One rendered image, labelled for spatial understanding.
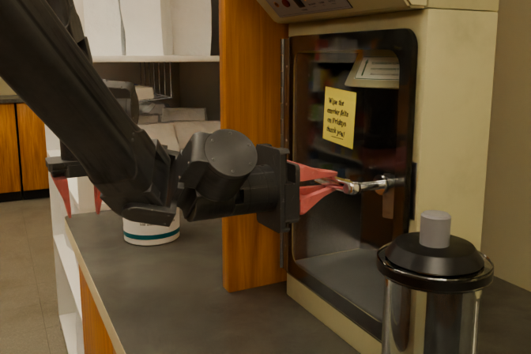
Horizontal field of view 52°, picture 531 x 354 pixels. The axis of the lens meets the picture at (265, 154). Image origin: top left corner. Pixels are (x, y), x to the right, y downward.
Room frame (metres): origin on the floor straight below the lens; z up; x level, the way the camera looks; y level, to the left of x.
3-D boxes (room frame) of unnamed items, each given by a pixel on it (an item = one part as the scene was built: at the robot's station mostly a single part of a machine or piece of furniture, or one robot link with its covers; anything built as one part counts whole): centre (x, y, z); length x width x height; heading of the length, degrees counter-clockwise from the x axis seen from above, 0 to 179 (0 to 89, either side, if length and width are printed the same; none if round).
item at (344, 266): (0.76, -0.10, 1.19); 0.30 x 0.01 x 0.40; 26
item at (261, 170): (0.64, 0.01, 1.20); 0.07 x 0.07 x 0.10; 27
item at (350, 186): (0.68, -0.11, 1.20); 0.10 x 0.05 x 0.03; 26
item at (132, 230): (1.21, 0.27, 1.01); 0.13 x 0.13 x 0.15
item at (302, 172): (0.67, -0.05, 1.19); 0.09 x 0.07 x 0.07; 117
